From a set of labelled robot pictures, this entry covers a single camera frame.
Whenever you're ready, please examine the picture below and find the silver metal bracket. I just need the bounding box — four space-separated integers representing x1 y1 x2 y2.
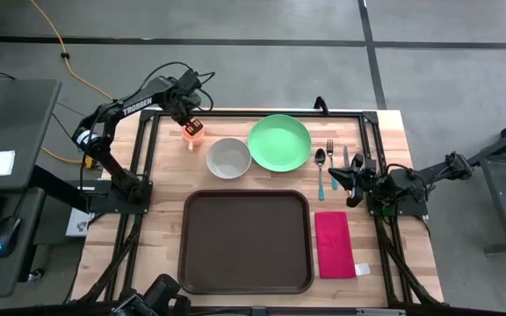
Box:
356 308 407 316

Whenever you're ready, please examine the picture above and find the yellow-handled metal knife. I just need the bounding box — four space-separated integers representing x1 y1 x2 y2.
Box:
342 145 353 197

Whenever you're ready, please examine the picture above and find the red cloth napkin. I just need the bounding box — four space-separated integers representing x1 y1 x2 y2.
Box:
314 211 372 280

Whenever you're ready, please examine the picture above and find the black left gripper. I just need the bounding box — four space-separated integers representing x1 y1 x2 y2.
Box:
161 76 205 136

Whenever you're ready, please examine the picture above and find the black table clamp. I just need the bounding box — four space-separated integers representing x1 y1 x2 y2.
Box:
313 96 331 116

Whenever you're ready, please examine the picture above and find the teal-handled metal spoon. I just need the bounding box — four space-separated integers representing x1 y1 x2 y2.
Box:
314 147 327 202

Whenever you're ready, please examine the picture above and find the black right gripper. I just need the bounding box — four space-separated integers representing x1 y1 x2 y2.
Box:
328 153 386 208

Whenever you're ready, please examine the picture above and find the black aluminium table frame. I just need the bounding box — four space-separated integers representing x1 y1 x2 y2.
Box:
76 107 445 308

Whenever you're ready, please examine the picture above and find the dark metal stand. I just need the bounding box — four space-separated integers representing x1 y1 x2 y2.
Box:
467 109 506 255

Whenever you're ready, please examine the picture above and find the black computer mouse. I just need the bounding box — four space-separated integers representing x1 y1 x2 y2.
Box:
0 216 22 258

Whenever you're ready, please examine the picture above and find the white cardboard box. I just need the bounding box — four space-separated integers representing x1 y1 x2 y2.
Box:
65 207 95 238

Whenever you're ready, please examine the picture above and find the green plastic plate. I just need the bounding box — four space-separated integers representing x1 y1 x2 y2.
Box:
247 114 313 173

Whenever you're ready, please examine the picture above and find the orange plastic cup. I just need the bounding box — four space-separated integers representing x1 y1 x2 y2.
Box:
181 124 206 152

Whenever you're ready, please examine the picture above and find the brown plastic tray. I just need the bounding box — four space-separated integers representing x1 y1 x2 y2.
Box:
177 189 315 296

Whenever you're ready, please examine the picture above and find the yellow extension cable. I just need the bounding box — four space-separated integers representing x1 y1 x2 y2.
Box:
28 0 116 167

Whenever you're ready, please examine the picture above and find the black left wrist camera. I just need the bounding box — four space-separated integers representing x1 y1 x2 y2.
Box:
178 68 202 91

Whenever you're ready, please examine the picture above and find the teal-handled metal fork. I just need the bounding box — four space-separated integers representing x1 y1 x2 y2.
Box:
325 139 339 190

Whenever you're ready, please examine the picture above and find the pale grey bowl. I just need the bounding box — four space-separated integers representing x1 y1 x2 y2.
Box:
206 137 253 180

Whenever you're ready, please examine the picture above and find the dark grey desk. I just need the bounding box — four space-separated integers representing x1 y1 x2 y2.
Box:
0 78 63 299

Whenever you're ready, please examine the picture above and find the black bulky object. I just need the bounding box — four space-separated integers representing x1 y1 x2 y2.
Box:
111 273 192 316

